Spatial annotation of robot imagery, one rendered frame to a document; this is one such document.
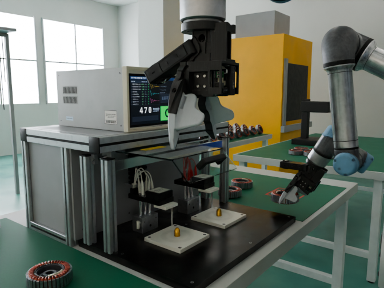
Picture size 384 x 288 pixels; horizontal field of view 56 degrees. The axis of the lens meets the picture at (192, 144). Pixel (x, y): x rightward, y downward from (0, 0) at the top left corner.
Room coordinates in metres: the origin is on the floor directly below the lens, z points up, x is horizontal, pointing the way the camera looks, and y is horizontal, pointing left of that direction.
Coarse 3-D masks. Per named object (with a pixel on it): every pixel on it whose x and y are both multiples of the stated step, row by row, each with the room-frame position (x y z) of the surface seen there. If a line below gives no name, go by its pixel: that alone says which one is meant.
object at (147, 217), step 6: (132, 216) 1.18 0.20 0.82; (138, 216) 1.17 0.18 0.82; (144, 216) 1.17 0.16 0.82; (150, 216) 1.18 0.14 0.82; (156, 216) 1.20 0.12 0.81; (144, 222) 1.15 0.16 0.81; (150, 222) 1.18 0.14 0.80; (156, 222) 1.20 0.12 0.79; (144, 228) 1.15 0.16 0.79; (150, 228) 1.18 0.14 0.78
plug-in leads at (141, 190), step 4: (136, 168) 1.19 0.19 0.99; (140, 168) 1.20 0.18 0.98; (140, 172) 1.17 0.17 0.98; (144, 172) 1.18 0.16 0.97; (148, 172) 1.20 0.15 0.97; (136, 176) 1.20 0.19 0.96; (148, 176) 1.18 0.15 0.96; (136, 180) 1.20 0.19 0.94; (152, 180) 1.20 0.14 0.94; (132, 184) 1.19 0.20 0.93; (136, 184) 1.20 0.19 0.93; (140, 184) 1.18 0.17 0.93; (148, 184) 1.18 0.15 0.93; (152, 184) 1.19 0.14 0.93; (132, 188) 1.19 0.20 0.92; (136, 188) 1.20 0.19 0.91; (140, 188) 1.18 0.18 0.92; (148, 188) 1.17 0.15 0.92; (152, 188) 1.19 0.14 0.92; (132, 192) 1.19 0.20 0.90; (136, 192) 1.20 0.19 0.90; (140, 192) 1.18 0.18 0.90; (144, 192) 1.16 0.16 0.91
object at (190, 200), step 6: (180, 198) 1.37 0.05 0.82; (186, 198) 1.37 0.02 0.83; (192, 198) 1.37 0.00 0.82; (198, 198) 1.40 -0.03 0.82; (180, 204) 1.36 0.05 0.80; (186, 204) 1.34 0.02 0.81; (192, 204) 1.36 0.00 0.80; (198, 204) 1.40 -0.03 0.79; (180, 210) 1.36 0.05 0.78; (186, 210) 1.34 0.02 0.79; (192, 210) 1.36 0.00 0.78
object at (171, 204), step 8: (152, 192) 1.13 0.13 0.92; (160, 192) 1.13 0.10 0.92; (168, 192) 1.14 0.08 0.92; (144, 200) 1.15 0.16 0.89; (152, 200) 1.12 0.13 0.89; (160, 200) 1.11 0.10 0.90; (168, 200) 1.14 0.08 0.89; (144, 208) 1.19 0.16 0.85; (160, 208) 1.11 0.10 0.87; (168, 208) 1.10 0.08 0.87
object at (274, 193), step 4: (272, 192) 1.43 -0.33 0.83; (276, 192) 1.42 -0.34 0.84; (280, 192) 1.44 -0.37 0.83; (272, 196) 1.40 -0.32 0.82; (276, 196) 1.38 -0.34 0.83; (280, 196) 1.37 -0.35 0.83; (272, 200) 1.40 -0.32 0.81; (276, 200) 1.38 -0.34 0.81; (284, 200) 1.36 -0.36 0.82; (288, 200) 1.36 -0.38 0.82; (284, 204) 1.37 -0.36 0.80; (288, 204) 1.36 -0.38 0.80
